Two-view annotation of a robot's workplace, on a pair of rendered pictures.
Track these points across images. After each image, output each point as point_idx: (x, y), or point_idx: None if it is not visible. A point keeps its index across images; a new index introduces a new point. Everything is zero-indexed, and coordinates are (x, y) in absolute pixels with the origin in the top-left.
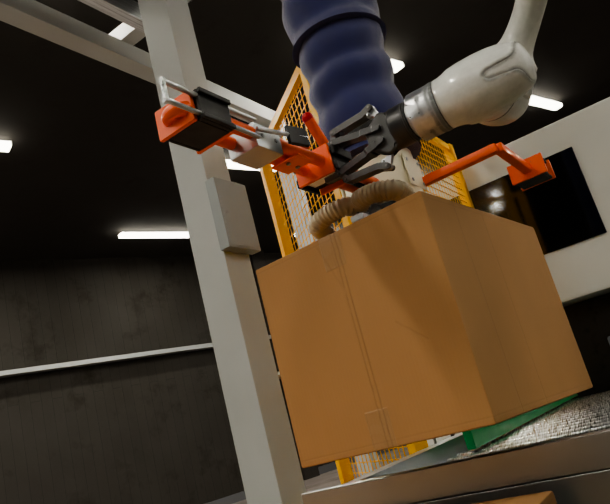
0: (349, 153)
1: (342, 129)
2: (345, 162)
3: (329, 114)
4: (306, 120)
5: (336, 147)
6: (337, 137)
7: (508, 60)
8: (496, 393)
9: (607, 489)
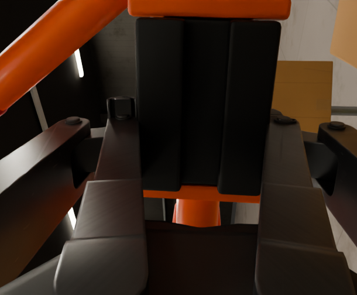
0: (148, 37)
1: (69, 209)
2: (201, 69)
3: None
4: (3, 112)
5: (148, 161)
6: (94, 154)
7: None
8: None
9: None
